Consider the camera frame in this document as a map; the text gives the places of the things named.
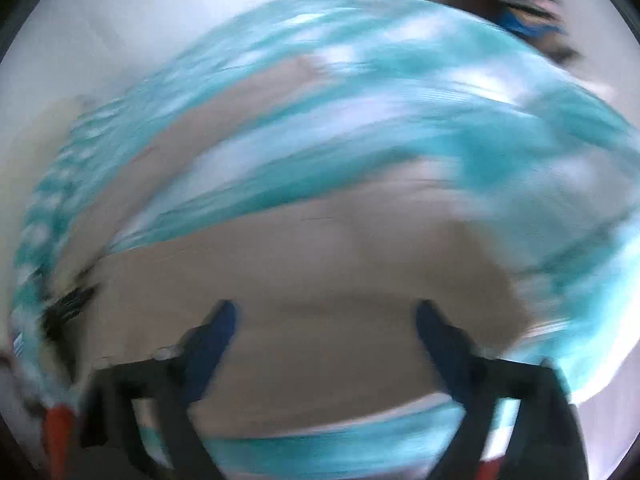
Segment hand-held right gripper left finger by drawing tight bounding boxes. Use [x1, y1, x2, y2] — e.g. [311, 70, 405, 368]
[80, 300, 239, 480]

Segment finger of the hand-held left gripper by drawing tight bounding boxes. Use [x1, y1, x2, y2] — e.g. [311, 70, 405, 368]
[487, 0, 582, 66]

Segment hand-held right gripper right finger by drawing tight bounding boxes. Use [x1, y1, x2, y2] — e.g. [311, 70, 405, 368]
[415, 300, 592, 480]

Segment dark blurred object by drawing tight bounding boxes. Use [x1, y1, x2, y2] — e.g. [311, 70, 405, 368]
[39, 265, 103, 343]

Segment teal checkered blanket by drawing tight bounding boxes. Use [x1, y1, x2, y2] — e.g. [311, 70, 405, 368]
[10, 0, 640, 477]

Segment beige pants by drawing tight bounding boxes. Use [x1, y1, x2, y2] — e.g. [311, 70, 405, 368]
[95, 55, 532, 438]

